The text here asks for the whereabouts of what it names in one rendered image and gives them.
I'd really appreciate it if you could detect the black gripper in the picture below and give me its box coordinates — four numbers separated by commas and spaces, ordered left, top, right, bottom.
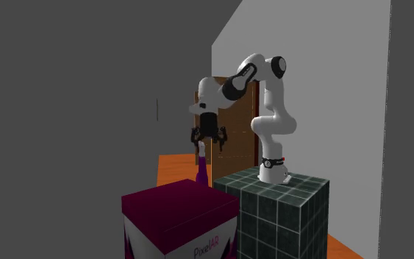
190, 112, 228, 153

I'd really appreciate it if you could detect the brown wooden door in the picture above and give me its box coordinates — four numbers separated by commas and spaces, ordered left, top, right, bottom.
194, 76, 260, 179

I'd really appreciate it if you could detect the purple bottle with white neck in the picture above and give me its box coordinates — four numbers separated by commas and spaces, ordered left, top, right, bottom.
195, 141, 210, 187

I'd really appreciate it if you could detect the maroon topped white box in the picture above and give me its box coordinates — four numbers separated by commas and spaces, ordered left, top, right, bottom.
121, 178, 240, 259

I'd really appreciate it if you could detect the dark green tiled robot stand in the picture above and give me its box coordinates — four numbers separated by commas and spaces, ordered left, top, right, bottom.
213, 166, 330, 259

